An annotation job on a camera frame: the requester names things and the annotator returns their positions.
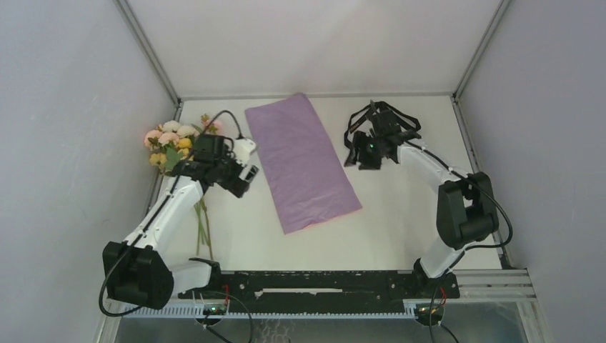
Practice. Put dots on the white slotted cable duct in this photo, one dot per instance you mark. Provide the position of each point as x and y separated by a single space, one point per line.
195 311

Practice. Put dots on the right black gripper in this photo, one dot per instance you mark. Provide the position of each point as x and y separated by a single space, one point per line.
359 139

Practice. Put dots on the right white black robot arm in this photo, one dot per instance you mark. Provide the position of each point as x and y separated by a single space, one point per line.
467 212

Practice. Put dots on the purple pink wrapping paper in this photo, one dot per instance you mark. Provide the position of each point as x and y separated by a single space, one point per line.
306 180

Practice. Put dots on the pink bud fake flower stem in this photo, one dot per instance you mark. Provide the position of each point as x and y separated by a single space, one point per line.
206 126

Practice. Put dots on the left green circuit board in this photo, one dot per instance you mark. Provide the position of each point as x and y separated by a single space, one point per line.
218 310

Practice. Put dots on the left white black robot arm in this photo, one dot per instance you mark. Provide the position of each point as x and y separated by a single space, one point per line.
135 269

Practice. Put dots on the white fake flower stem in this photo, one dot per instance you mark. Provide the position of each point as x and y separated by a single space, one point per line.
181 130

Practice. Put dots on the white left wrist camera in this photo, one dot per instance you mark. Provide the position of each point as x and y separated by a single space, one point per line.
244 149

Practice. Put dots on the black ribbon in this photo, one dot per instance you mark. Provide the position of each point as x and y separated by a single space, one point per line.
384 112

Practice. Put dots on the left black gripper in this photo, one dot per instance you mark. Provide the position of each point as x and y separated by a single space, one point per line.
236 186

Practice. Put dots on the right circuit board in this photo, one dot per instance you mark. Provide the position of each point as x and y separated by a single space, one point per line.
425 311

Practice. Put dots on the yellow fake flower stem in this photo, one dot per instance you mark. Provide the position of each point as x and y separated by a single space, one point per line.
165 161

